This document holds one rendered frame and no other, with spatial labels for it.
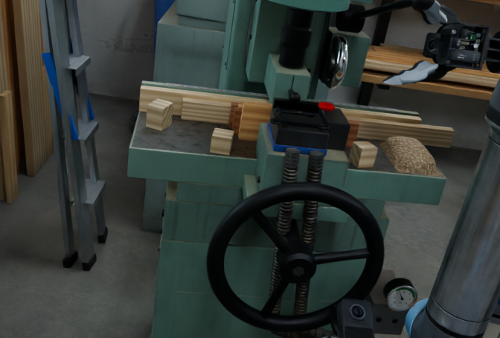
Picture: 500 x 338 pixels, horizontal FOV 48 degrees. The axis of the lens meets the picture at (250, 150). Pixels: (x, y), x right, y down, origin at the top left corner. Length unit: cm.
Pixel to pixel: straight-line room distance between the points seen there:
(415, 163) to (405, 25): 253
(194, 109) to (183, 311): 42
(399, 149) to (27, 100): 185
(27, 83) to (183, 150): 166
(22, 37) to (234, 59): 140
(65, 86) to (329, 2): 108
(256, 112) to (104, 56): 266
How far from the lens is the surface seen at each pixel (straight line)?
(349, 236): 114
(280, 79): 109
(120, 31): 361
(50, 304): 205
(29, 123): 268
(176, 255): 112
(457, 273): 72
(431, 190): 113
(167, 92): 115
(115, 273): 217
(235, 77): 132
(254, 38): 120
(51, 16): 183
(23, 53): 257
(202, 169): 102
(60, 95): 189
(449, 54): 97
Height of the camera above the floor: 134
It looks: 25 degrees down
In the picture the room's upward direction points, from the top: 9 degrees clockwise
